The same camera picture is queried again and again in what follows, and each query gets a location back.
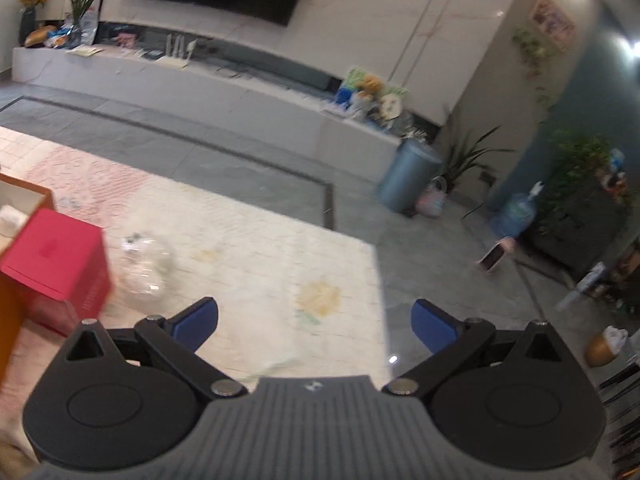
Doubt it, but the framed wall picture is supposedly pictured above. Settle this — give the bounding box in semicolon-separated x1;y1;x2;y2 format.
529;0;576;51

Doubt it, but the teddy bear bouquet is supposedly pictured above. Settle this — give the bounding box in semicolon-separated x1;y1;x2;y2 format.
357;74;388;111

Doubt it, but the long leaf floor plant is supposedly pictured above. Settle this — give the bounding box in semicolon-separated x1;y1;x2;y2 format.
442;125;516;193

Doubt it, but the dark cabinet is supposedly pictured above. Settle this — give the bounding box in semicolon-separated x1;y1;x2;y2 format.
530;175;631;286

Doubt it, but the green leafy cabinet plant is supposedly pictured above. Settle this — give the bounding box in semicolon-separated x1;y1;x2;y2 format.
542;130;613;221

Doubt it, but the grey blue trash can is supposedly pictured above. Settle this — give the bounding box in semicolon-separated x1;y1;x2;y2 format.
377;138;443;213

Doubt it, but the white router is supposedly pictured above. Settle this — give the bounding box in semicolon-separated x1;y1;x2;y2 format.
156;32;198;70

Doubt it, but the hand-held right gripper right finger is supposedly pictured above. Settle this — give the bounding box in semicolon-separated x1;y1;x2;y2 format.
381;298;574;397

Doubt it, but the dark vase with dried flowers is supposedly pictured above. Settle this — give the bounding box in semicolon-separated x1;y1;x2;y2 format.
17;0;50;46

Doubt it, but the red lidded container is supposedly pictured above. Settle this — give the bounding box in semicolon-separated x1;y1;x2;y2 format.
0;208;112;337

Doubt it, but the orange cardboard box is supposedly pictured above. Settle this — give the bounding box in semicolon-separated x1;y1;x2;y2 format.
0;172;56;386

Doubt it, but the golden brown ornament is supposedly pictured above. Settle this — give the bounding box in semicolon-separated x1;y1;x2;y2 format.
25;25;57;48

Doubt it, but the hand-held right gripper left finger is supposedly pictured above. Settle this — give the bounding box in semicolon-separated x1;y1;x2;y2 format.
64;296;248;398

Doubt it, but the blue water jug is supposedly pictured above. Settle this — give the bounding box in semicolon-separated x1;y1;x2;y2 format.
492;182;543;238

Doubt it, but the marble television console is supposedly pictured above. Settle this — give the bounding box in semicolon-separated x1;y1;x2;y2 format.
11;45;403;183

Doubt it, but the clear plastic bag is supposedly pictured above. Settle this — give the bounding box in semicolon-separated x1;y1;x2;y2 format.
120;230;176;306

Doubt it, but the green blue picture card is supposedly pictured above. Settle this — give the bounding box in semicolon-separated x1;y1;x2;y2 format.
337;65;408;111

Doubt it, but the green plant in glass vase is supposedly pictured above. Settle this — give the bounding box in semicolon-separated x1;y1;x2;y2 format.
60;0;116;48

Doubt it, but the gold round ornament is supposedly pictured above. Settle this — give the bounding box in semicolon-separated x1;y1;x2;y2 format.
585;325;628;368

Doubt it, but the hanging vine plant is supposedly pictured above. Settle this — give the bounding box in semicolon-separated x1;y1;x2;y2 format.
512;27;561;111

